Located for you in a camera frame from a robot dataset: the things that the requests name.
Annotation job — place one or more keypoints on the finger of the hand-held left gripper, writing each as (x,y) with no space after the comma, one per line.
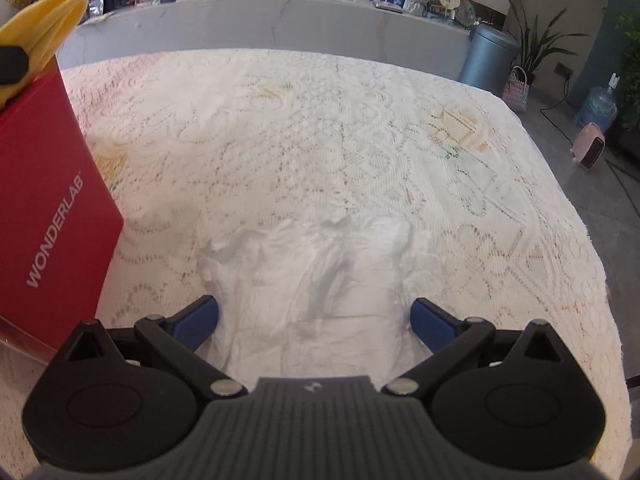
(12,65)

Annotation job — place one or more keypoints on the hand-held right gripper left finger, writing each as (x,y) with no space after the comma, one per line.
(192,322)

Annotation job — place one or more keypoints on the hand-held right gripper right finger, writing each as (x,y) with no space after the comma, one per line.
(432,322)

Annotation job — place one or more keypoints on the yellow soft cloth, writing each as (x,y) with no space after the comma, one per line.
(50,15)

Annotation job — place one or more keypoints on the white plastic bag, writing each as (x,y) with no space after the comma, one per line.
(310,280)

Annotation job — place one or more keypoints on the red lidded box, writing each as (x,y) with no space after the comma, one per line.
(50,185)

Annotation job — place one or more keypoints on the white lace tablecloth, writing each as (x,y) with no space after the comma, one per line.
(325,135)

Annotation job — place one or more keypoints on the pink space heater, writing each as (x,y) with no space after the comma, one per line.
(589,145)

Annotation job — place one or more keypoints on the pastel woven basket bag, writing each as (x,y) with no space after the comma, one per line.
(515,92)

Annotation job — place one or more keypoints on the white marble television cabinet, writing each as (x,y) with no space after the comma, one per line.
(275,25)

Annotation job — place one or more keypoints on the grey-blue metal trash can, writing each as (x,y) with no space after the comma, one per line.
(487,60)

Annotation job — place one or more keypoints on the blue water jug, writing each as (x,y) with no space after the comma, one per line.
(597,107)

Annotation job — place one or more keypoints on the long-leaf potted plant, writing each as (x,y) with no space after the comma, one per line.
(537,45)

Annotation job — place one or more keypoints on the bushy green potted plant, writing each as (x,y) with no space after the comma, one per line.
(630,70)

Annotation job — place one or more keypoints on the wall power socket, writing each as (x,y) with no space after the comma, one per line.
(563,70)

